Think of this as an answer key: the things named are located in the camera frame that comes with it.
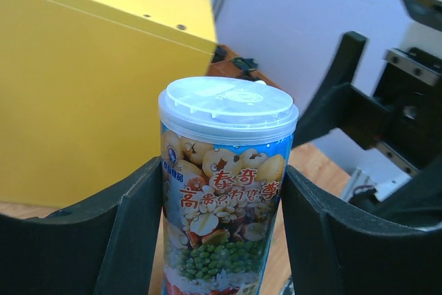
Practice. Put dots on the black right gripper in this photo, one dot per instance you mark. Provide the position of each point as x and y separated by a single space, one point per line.
402 119

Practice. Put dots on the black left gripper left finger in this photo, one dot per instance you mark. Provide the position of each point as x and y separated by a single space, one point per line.
104 244

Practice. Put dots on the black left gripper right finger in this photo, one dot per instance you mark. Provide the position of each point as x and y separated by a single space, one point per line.
337 248

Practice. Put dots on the blue tall congee can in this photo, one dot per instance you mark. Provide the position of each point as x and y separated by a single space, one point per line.
225 145

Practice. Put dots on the dark green patterned cloth roll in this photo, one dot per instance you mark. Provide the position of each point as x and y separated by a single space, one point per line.
246 66

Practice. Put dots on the wooden compartment tray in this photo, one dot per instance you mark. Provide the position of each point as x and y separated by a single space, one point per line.
228 63

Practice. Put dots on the black cloth roll back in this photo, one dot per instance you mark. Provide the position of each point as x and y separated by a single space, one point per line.
220 54

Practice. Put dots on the yellow cabinet box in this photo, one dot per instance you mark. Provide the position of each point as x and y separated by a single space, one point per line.
80 81

